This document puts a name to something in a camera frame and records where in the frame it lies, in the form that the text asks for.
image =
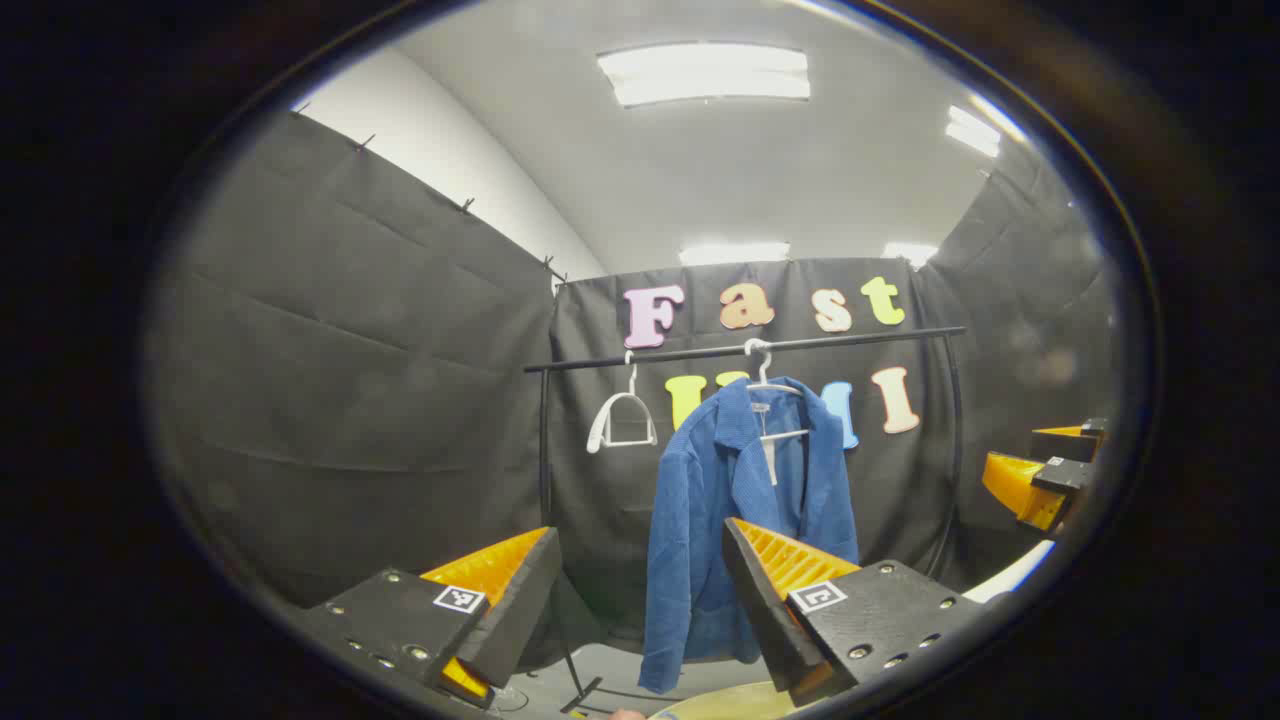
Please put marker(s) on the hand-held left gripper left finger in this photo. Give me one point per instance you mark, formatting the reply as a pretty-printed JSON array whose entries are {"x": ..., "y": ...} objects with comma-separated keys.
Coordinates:
[{"x": 520, "y": 610}]

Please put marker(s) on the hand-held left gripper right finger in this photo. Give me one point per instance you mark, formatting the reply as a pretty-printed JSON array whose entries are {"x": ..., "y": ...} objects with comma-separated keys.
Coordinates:
[{"x": 765, "y": 610}]

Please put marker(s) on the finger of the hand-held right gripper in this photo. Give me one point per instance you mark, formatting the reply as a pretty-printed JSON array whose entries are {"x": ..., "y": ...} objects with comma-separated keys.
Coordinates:
[
  {"x": 1025, "y": 490},
  {"x": 1070, "y": 443}
]

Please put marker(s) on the white plastic hanger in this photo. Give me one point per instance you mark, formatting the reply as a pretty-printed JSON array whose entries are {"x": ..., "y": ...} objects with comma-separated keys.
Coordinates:
[
  {"x": 762, "y": 375},
  {"x": 600, "y": 425}
]

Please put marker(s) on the black metal clothes rack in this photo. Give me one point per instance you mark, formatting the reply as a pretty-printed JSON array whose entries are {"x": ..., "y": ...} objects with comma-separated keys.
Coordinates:
[{"x": 650, "y": 357}]

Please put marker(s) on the black backdrop cloth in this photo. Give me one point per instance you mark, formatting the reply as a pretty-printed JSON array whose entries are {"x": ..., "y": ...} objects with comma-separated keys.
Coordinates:
[{"x": 350, "y": 400}]

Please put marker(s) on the large ceiling light panel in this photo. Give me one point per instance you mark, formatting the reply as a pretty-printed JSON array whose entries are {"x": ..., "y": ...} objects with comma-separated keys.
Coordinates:
[{"x": 700, "y": 72}]

